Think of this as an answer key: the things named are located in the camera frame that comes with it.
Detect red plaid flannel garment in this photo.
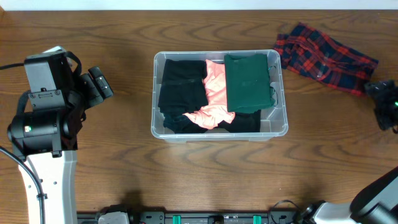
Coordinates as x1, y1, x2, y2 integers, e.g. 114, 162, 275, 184
274, 23, 379, 96

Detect dark navy garment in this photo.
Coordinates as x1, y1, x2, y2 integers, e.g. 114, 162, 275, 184
164, 113, 208, 134

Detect pink garment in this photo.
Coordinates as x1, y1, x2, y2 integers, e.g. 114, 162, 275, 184
184, 60, 235, 129

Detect green garment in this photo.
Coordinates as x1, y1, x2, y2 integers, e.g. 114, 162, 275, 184
224, 54, 275, 113

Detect large black garment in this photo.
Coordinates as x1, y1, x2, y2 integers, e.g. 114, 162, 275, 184
218, 110, 261, 133

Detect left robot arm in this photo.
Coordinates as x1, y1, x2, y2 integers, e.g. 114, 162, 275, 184
7, 46, 114, 223

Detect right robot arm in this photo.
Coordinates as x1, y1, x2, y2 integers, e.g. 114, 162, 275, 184
300, 80, 397, 224

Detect clear plastic storage bin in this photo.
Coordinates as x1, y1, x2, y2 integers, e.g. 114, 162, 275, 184
151, 49, 289, 142

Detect black mounting rail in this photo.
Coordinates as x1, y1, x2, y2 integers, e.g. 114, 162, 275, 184
77, 205, 303, 224

